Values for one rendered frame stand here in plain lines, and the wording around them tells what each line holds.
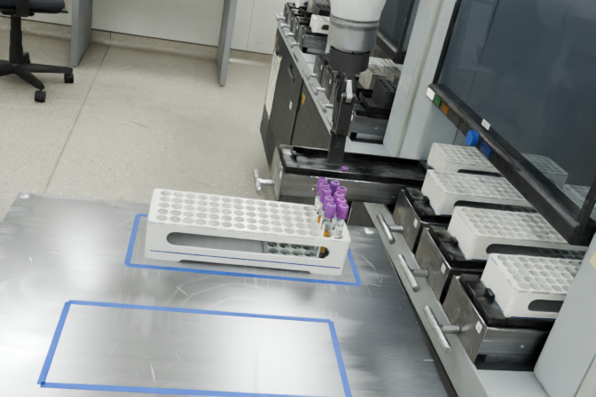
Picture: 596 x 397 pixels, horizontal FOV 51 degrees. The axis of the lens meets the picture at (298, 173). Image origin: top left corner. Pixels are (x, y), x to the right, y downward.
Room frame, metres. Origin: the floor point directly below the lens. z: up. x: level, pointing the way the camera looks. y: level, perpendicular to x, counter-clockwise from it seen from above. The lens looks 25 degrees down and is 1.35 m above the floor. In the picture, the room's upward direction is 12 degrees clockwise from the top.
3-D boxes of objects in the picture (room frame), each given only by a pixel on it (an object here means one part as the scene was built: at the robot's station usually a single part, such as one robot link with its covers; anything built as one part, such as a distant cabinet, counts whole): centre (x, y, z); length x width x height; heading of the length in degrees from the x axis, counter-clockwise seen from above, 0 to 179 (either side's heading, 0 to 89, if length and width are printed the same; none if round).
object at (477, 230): (1.02, -0.45, 0.83); 0.30 x 0.10 x 0.06; 104
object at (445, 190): (1.17, -0.41, 0.83); 0.30 x 0.10 x 0.06; 104
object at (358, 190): (1.29, -0.27, 0.78); 0.73 x 0.14 x 0.09; 104
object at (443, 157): (1.34, -0.44, 0.83); 0.30 x 0.10 x 0.06; 104
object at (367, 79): (1.84, -0.15, 0.85); 0.12 x 0.02 x 0.06; 14
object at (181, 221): (0.83, 0.06, 0.85); 0.30 x 0.10 x 0.06; 101
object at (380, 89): (1.69, -0.18, 0.85); 0.12 x 0.02 x 0.06; 14
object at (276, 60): (2.98, 0.23, 0.43); 0.27 x 0.02 x 0.36; 14
